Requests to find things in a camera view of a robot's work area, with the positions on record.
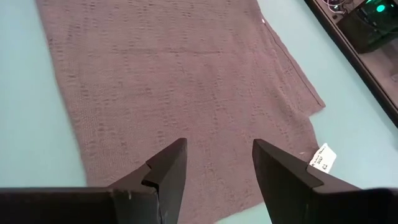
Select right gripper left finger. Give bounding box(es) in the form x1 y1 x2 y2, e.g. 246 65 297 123
0 138 188 224

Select green table mat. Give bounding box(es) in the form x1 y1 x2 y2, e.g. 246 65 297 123
0 0 398 224

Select black computer tower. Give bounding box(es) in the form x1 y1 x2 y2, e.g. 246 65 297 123
336 0 398 54

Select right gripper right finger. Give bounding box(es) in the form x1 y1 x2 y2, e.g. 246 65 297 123
252 138 398 224

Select grey terry towel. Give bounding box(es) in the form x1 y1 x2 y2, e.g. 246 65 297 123
35 0 338 224

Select coloured computer wires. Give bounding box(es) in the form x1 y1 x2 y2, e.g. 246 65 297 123
322 0 352 15

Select black metal table frame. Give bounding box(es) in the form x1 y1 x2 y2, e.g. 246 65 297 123
303 0 398 129

